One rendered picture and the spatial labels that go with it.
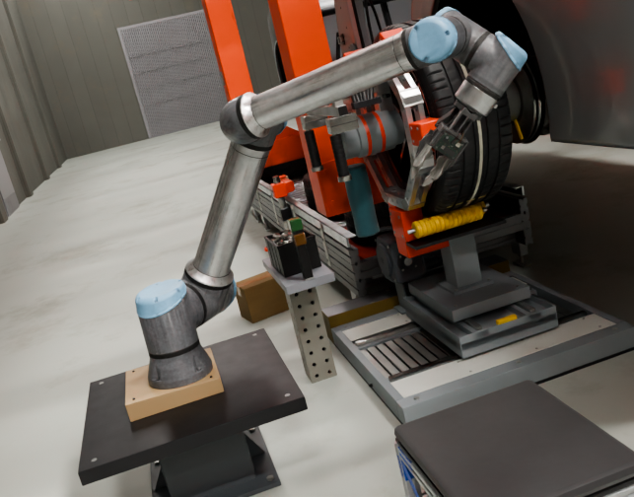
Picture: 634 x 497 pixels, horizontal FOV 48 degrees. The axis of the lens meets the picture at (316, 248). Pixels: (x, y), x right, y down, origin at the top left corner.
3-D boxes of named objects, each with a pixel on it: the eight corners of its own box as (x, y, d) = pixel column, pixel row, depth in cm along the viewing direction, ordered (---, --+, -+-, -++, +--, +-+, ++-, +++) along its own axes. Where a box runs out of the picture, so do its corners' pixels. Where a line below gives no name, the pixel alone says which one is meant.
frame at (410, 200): (445, 213, 224) (412, 39, 210) (426, 219, 223) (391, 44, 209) (386, 192, 276) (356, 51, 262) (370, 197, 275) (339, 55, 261)
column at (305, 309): (337, 375, 265) (312, 270, 254) (312, 384, 263) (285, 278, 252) (329, 365, 274) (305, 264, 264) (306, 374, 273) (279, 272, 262)
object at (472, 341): (559, 328, 241) (555, 302, 238) (463, 361, 234) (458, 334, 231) (488, 291, 288) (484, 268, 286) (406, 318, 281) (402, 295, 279)
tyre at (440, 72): (442, -32, 235) (412, 103, 292) (376, -17, 230) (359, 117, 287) (537, 115, 204) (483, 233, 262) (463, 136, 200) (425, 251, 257)
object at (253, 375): (112, 572, 184) (77, 472, 176) (116, 461, 241) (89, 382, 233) (329, 492, 195) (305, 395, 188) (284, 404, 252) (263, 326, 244)
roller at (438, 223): (491, 218, 243) (488, 201, 241) (412, 242, 237) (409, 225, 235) (483, 215, 248) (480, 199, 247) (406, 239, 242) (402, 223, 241)
